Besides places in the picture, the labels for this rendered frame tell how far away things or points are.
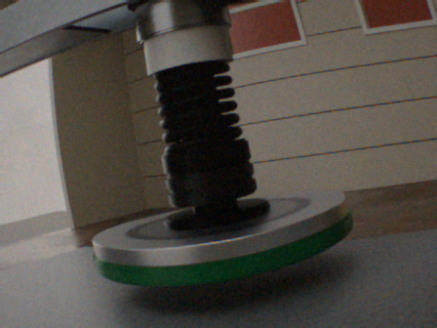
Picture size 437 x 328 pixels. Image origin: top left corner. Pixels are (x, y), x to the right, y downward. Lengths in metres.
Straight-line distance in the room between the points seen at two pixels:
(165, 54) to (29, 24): 0.15
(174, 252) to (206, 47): 0.16
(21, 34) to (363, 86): 6.49
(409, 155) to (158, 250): 6.38
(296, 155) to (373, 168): 1.18
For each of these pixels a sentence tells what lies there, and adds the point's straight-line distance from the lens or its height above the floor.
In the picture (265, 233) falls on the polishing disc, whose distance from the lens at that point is 0.38.
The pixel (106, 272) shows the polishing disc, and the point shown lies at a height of 0.89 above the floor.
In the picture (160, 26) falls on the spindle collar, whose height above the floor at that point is 1.06.
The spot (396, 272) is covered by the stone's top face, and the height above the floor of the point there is 0.85.
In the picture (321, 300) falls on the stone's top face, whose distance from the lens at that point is 0.39.
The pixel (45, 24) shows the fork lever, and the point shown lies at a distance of 0.49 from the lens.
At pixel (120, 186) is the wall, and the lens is 9.02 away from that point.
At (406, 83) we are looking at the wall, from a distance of 6.64.
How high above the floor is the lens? 0.97
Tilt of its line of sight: 3 degrees down
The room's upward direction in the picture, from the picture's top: 10 degrees counter-clockwise
